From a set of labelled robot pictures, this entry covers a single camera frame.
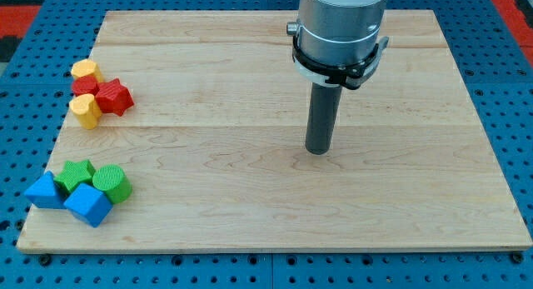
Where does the blue cube block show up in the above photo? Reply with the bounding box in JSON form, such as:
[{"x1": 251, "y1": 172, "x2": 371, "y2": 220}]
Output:
[{"x1": 63, "y1": 183, "x2": 112, "y2": 227}]

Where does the black and white clamp ring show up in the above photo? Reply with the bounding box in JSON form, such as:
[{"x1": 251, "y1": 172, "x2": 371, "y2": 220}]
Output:
[{"x1": 291, "y1": 33, "x2": 390, "y2": 91}]

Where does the blue triangle block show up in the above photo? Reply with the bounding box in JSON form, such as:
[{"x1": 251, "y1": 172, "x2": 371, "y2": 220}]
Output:
[{"x1": 24, "y1": 171, "x2": 66, "y2": 209}]

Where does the yellow heart block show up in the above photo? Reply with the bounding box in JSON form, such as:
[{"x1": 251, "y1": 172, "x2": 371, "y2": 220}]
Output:
[{"x1": 69, "y1": 93, "x2": 102, "y2": 130}]

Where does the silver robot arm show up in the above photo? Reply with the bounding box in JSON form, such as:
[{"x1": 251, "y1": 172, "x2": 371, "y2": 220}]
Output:
[{"x1": 286, "y1": 0, "x2": 387, "y2": 66}]

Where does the green cylinder block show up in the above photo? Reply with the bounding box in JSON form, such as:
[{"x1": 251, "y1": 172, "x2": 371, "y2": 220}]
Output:
[{"x1": 92, "y1": 164, "x2": 132, "y2": 204}]

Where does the light wooden board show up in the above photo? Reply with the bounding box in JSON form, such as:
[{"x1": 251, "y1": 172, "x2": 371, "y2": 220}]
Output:
[{"x1": 17, "y1": 10, "x2": 532, "y2": 254}]

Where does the yellow hexagon block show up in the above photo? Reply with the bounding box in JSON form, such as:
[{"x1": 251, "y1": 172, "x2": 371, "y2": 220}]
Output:
[{"x1": 71, "y1": 59, "x2": 104, "y2": 82}]

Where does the green star block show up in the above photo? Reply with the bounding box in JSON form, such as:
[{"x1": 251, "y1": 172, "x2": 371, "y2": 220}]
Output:
[{"x1": 53, "y1": 159, "x2": 96, "y2": 196}]

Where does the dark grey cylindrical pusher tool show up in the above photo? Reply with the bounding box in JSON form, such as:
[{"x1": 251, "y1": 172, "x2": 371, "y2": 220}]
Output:
[{"x1": 305, "y1": 83, "x2": 342, "y2": 155}]

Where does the red cylinder block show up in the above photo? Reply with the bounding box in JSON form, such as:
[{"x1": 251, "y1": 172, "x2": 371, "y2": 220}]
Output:
[{"x1": 71, "y1": 75, "x2": 99, "y2": 97}]

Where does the red star block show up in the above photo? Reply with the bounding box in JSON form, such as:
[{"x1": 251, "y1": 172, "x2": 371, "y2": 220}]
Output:
[{"x1": 95, "y1": 78, "x2": 134, "y2": 117}]

